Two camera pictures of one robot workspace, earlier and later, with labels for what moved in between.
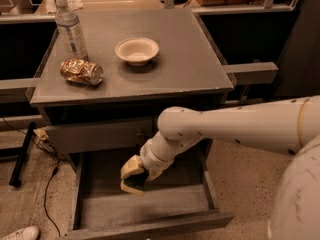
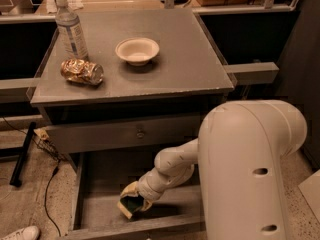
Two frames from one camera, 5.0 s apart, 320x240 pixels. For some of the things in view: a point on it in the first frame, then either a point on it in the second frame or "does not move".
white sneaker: (26, 233) does not move
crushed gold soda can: (78, 70) does not move
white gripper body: (149, 159) → (145, 188)
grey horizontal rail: (252, 73) does not move
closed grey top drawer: (101, 136) does not move
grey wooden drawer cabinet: (102, 110) does not move
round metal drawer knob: (139, 133) does not move
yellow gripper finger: (153, 173) → (147, 205)
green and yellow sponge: (135, 183) → (130, 205)
